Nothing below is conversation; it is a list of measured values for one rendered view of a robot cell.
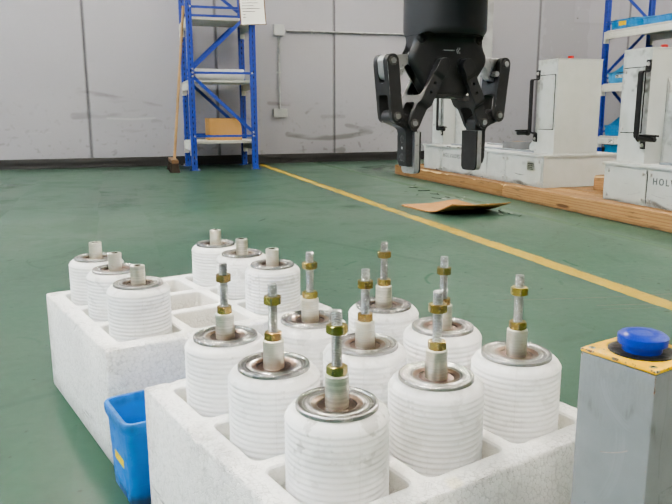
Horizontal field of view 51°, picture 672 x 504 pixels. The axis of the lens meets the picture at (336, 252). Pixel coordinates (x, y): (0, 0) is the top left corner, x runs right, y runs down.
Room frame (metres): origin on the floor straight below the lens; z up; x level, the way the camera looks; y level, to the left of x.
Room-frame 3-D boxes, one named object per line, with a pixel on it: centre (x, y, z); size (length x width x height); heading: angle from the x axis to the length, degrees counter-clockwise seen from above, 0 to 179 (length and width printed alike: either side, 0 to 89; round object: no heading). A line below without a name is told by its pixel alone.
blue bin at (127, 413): (0.95, 0.17, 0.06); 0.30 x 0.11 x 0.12; 123
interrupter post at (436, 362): (0.66, -0.10, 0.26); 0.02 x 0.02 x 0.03
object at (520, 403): (0.72, -0.20, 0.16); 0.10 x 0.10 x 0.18
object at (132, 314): (1.05, 0.31, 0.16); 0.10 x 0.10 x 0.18
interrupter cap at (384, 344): (0.76, -0.03, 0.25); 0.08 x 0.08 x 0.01
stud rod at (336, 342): (0.59, 0.00, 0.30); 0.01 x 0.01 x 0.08
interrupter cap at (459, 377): (0.66, -0.10, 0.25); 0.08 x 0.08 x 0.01
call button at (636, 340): (0.56, -0.26, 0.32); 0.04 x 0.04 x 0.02
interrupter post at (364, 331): (0.76, -0.03, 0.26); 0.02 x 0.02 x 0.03
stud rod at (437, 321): (0.66, -0.10, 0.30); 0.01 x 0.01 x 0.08
